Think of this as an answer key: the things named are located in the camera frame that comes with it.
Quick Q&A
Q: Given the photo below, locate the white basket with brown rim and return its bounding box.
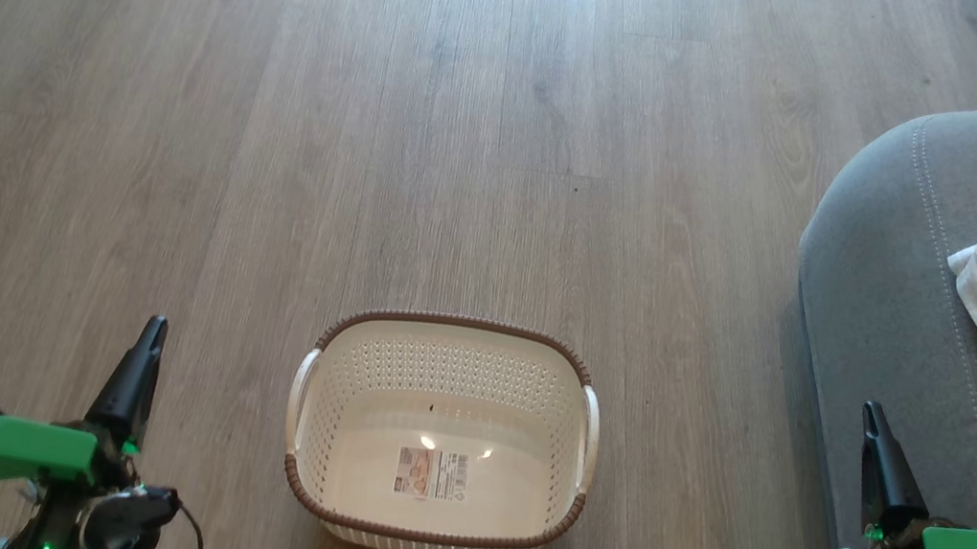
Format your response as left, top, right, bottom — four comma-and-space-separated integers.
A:
267, 291, 617, 549

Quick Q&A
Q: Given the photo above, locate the paper label sticker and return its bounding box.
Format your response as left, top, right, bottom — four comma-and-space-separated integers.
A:
392, 443, 473, 507

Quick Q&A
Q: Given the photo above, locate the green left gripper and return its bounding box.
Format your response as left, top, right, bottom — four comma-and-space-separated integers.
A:
0, 290, 171, 516

